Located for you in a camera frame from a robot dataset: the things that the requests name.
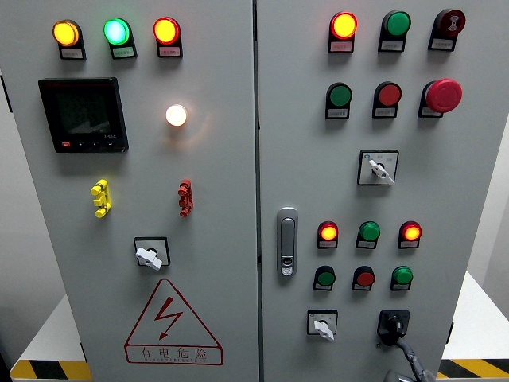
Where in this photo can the small lit red lamp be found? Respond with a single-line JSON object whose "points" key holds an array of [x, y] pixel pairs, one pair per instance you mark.
{"points": [[410, 231], [328, 231]]}

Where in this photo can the large yellow indicator lamp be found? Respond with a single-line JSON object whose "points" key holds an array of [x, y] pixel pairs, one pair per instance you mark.
{"points": [[66, 33]]}

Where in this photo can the red warning triangle sticker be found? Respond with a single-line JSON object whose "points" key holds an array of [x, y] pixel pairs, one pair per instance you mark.
{"points": [[172, 353]]}

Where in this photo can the grey cabinet door with display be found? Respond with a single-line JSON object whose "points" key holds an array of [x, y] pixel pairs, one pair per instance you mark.
{"points": [[218, 167]]}

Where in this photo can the grey cabinet door with lock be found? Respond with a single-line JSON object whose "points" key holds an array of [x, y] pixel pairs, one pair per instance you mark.
{"points": [[306, 175]]}

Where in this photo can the flat green push button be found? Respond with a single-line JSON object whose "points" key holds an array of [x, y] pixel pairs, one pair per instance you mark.
{"points": [[340, 95]]}

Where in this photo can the large green push button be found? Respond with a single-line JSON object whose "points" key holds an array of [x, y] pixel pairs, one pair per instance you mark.
{"points": [[397, 23]]}

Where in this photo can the large lit green lamp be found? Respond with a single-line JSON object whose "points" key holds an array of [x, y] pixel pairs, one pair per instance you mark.
{"points": [[116, 31]]}

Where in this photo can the black label plate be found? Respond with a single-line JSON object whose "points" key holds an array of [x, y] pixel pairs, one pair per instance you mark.
{"points": [[384, 113], [327, 244], [71, 53], [360, 287], [399, 287], [429, 112], [341, 47], [169, 51], [407, 245], [322, 287], [123, 51], [441, 45], [365, 245], [391, 45], [337, 114]]}

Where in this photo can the small green push button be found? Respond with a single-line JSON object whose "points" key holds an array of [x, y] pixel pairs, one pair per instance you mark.
{"points": [[325, 277]]}

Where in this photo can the small red push button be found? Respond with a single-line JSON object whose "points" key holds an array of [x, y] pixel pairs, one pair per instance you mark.
{"points": [[364, 278]]}

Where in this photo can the flat red push button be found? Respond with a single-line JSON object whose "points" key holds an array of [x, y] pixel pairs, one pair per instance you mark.
{"points": [[389, 94]]}

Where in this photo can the black yellow striped tape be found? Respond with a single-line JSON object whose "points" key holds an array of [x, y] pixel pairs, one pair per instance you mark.
{"points": [[47, 370], [477, 369]]}

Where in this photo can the black knob turn switch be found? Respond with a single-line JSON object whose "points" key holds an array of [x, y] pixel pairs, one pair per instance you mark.
{"points": [[391, 324]]}

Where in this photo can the large red stop button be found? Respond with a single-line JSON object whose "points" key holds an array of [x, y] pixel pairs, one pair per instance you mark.
{"points": [[444, 95]]}

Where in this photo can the black door hinge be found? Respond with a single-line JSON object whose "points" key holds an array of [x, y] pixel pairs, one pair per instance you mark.
{"points": [[450, 332], [6, 93], [83, 351]]}

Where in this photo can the large lit red lamp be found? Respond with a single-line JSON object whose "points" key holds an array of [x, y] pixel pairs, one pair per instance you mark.
{"points": [[344, 25], [166, 30]]}

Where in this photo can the black display meter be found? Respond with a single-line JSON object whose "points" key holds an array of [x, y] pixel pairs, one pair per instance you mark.
{"points": [[83, 115]]}

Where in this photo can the dark red buzzer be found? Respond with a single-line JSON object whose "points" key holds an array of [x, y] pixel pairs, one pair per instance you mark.
{"points": [[450, 23]]}

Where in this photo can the silver door lock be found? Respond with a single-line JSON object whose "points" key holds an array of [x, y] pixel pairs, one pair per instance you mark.
{"points": [[287, 238]]}

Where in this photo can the small green lamp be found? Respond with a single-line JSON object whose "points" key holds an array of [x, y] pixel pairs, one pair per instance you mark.
{"points": [[402, 275], [369, 231]]}

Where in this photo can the white lit lamp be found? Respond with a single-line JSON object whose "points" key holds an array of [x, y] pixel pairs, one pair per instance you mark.
{"points": [[176, 115]]}

